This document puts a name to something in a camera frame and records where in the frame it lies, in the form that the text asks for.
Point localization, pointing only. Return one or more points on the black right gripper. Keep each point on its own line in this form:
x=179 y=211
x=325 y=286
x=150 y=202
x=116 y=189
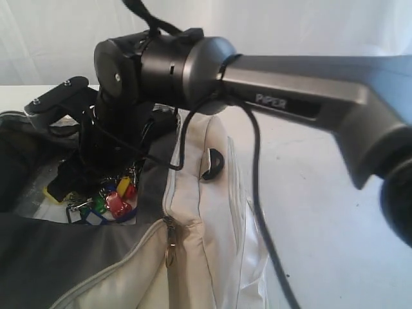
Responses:
x=110 y=137

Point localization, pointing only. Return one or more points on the bunch of colourful key tags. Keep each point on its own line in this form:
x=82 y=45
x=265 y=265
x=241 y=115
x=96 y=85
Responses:
x=112 y=201

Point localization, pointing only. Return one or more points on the metal zipper pull with ring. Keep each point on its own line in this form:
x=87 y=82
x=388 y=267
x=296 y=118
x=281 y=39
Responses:
x=170 y=253

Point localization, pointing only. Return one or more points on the beige fabric duffel bag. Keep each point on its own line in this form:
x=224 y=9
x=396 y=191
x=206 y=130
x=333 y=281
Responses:
x=220 y=255

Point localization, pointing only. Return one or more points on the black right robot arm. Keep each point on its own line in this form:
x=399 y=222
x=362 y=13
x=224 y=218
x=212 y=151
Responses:
x=365 y=102

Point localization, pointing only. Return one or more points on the clear plastic packet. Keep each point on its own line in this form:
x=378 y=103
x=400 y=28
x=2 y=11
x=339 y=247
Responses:
x=32 y=198

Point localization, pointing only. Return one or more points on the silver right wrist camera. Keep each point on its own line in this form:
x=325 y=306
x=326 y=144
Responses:
x=71 y=98

